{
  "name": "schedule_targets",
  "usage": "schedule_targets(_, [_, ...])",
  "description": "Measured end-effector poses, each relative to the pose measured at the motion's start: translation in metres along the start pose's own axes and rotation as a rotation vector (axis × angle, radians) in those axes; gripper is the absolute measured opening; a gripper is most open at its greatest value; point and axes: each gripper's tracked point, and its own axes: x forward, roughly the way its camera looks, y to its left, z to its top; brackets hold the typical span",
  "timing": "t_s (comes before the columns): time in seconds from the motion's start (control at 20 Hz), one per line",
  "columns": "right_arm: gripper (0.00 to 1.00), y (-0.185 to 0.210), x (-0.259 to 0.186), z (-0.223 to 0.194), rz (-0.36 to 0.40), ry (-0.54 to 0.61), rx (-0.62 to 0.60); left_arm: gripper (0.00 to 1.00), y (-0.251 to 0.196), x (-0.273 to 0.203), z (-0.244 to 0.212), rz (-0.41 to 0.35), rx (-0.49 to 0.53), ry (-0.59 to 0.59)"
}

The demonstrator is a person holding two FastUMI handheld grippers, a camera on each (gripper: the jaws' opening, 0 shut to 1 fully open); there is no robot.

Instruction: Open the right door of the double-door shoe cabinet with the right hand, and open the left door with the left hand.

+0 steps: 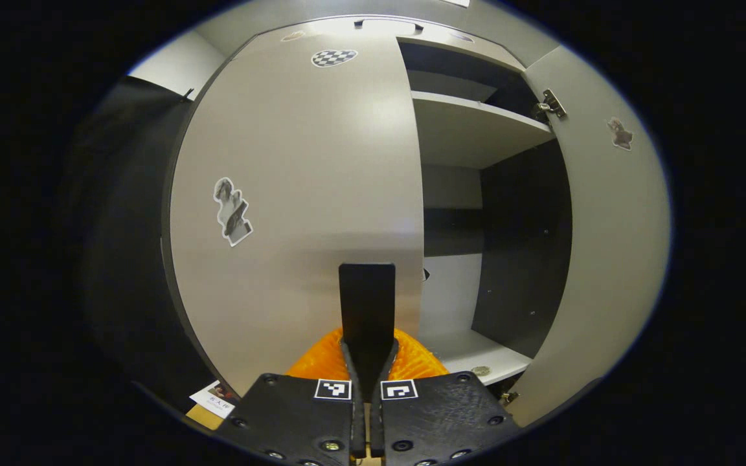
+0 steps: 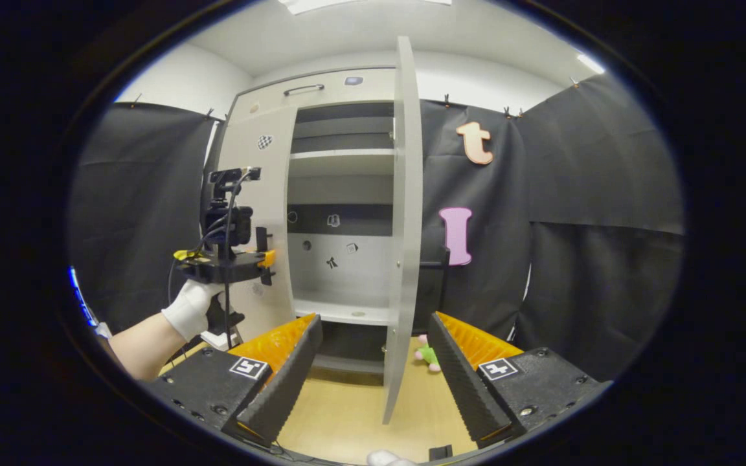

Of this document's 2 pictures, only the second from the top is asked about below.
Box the grey cabinet shelf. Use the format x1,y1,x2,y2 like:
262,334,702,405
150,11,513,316
289,149,395,177
293,116,394,139
291,290,392,326

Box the black backdrop cloth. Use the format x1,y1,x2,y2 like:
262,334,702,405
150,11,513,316
67,72,686,383

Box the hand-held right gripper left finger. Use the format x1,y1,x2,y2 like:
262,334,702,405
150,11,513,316
143,313,324,447

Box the pink and green plush toy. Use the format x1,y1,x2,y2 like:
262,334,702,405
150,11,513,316
414,335,442,373

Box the grey cabinet drawer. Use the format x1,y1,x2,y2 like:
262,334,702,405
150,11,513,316
240,68,396,120

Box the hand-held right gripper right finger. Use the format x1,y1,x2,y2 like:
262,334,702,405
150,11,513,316
427,311,613,450

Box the grey double-door shoe cabinet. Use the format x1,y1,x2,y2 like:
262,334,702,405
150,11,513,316
208,65,413,389

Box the grey shoe cabinet door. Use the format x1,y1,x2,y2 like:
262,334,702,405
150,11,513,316
218,107,297,344
383,36,424,426

